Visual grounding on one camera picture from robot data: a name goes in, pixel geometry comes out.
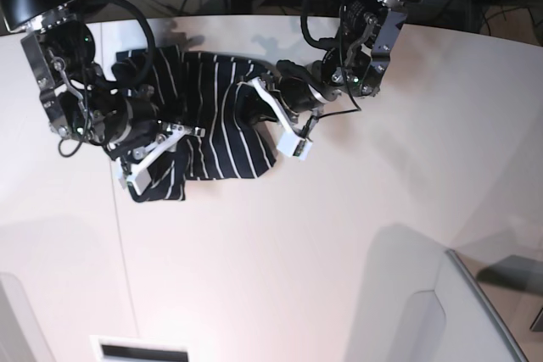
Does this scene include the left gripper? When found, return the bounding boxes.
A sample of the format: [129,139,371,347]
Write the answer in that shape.
[275,77,327,118]

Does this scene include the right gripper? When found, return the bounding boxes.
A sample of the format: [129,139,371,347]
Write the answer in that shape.
[103,97,160,157]

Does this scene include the navy white striped t-shirt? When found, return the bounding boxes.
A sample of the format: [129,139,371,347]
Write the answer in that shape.
[128,45,276,203]

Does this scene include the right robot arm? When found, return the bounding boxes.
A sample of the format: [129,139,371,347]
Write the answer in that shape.
[1,0,160,158]

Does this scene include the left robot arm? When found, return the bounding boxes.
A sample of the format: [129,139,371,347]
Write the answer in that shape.
[276,0,421,115]

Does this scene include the white slotted tray front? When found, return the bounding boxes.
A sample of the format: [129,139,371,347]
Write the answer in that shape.
[90,335,191,362]

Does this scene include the white panel left front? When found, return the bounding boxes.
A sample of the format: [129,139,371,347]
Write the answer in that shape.
[1,272,55,361]

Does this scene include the white panel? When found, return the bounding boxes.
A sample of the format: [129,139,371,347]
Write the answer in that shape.
[1,272,55,361]
[344,224,527,361]

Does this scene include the white panel right front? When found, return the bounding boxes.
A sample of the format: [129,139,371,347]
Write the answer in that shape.
[344,224,527,361]

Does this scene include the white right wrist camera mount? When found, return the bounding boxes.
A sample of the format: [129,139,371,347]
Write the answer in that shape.
[114,121,206,196]

